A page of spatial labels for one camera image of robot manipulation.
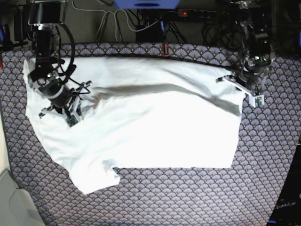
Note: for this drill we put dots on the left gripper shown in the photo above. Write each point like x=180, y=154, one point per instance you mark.
x=248, y=78

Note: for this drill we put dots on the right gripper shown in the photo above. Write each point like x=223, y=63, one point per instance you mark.
x=62, y=97

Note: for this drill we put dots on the white T-shirt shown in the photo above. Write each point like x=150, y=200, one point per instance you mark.
x=141, y=113

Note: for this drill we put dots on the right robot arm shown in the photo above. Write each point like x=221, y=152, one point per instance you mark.
x=48, y=16

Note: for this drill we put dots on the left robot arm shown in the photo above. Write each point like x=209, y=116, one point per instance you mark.
x=243, y=26

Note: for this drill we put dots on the fan patterned table cloth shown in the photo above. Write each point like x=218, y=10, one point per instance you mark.
x=243, y=195

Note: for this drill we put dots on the red clamp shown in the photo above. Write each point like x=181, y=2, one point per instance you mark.
x=165, y=50

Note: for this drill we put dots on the black power adapter box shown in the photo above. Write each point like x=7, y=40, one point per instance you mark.
x=152, y=34

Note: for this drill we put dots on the black box with OpenArm label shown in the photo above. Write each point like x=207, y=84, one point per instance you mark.
x=287, y=211

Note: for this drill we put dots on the white power strip red switch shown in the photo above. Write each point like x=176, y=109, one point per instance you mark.
x=196, y=14

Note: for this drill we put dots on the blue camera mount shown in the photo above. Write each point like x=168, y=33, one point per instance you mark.
x=146, y=4

